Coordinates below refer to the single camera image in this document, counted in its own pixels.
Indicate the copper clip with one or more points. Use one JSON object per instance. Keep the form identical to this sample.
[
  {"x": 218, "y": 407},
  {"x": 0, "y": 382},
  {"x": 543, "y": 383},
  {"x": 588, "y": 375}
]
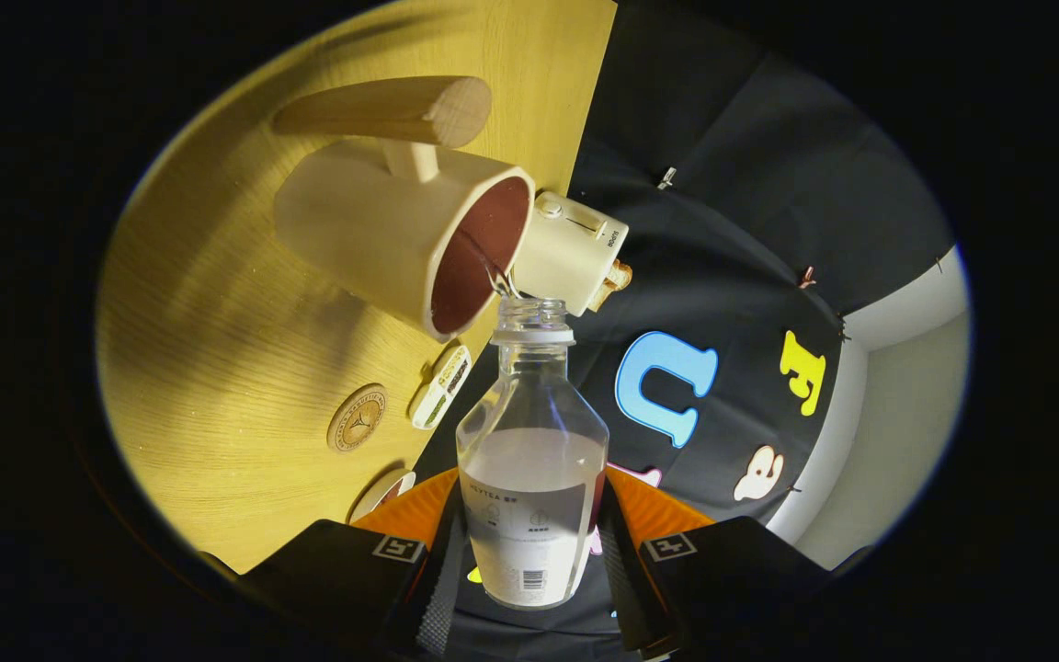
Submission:
[{"x": 806, "y": 276}]

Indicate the white round plate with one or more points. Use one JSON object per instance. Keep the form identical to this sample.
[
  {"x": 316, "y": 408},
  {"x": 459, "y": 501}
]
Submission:
[{"x": 371, "y": 501}]

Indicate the cream white toaster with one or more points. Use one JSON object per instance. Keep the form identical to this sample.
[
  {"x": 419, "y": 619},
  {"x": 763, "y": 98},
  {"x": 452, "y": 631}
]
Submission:
[{"x": 566, "y": 257}]

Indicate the clear juice bottle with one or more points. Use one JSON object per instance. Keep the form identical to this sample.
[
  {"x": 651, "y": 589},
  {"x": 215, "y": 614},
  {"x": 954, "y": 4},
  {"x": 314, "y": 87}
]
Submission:
[{"x": 529, "y": 460}]

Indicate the black backdrop cloth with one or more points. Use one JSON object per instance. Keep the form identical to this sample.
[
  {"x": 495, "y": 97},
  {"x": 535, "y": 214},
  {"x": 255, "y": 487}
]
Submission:
[{"x": 723, "y": 230}]

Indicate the reddish brown sausage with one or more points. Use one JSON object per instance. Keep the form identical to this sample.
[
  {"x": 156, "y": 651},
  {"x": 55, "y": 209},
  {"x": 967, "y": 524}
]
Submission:
[{"x": 393, "y": 492}]

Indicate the white divided grain tray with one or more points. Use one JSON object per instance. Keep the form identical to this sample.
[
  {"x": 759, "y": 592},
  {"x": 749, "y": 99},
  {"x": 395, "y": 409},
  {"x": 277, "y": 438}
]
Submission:
[{"x": 442, "y": 386}]

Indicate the toasted bread slice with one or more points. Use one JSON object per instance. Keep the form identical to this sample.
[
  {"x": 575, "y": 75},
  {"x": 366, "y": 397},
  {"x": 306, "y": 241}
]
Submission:
[{"x": 617, "y": 276}]

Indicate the round brown coaster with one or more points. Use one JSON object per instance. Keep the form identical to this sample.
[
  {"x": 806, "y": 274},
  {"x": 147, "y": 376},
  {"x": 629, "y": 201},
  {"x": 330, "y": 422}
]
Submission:
[{"x": 357, "y": 418}]

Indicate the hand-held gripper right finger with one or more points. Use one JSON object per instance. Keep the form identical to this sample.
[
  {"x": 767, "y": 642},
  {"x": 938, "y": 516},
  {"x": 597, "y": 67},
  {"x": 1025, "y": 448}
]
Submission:
[{"x": 626, "y": 588}]

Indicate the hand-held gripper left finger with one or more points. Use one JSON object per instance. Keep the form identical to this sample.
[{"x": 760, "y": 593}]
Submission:
[{"x": 438, "y": 588}]

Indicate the silver clip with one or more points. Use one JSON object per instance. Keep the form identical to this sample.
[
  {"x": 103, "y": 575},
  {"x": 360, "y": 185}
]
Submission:
[{"x": 667, "y": 176}]

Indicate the wooden table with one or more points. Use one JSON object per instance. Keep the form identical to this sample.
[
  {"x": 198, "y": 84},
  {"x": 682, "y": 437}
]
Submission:
[{"x": 217, "y": 368}]

